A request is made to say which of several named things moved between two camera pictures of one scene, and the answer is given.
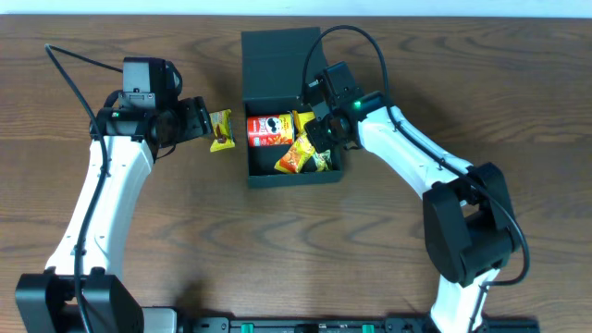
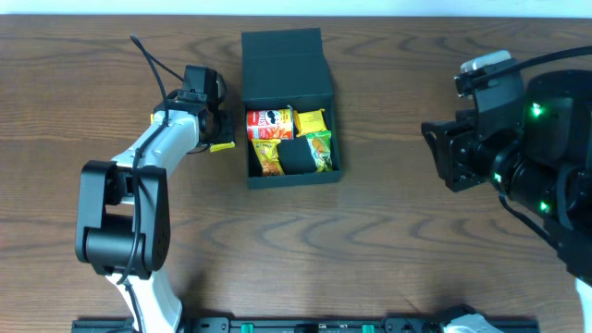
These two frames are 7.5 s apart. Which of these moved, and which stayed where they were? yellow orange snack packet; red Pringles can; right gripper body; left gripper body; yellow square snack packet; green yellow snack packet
Moved: left gripper body; right gripper body; yellow orange snack packet; red Pringles can
Stayed: yellow square snack packet; green yellow snack packet
